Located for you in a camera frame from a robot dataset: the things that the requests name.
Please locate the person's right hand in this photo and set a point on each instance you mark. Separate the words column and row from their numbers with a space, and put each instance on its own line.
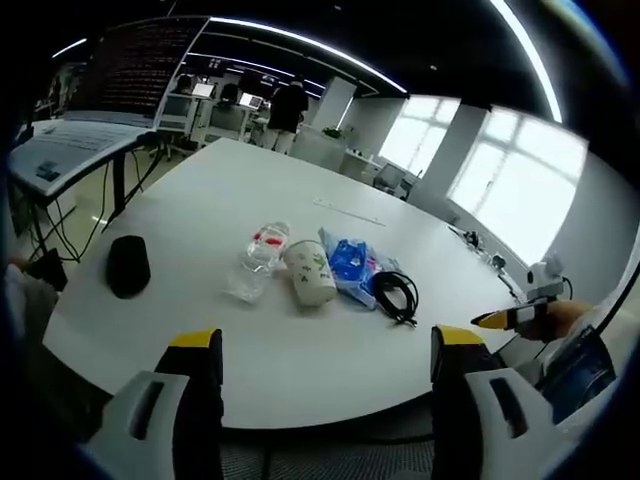
column 555, row 320

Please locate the small devices on table edge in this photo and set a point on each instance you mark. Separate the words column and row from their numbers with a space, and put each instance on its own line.
column 492, row 252

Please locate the blue plastic bag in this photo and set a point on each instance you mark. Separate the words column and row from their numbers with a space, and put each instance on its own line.
column 352, row 265

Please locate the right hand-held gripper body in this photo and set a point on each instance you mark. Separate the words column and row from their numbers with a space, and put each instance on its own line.
column 542, row 281

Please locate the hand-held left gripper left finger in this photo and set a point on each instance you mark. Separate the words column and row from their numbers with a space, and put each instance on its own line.
column 150, row 400

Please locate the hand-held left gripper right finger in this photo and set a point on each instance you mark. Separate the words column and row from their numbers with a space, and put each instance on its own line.
column 495, row 400

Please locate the white side desk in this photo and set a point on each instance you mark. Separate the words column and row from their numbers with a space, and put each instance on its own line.
column 70, row 145

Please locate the beige paper cup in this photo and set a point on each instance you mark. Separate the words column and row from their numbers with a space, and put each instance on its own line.
column 310, row 274

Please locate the white table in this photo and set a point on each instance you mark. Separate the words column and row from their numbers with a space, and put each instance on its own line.
column 240, row 210

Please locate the grey office chair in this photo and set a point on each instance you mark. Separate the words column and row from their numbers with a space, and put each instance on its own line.
column 390, row 177

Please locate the clear plastic water bottle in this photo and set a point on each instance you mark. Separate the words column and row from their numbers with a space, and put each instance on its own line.
column 257, row 262

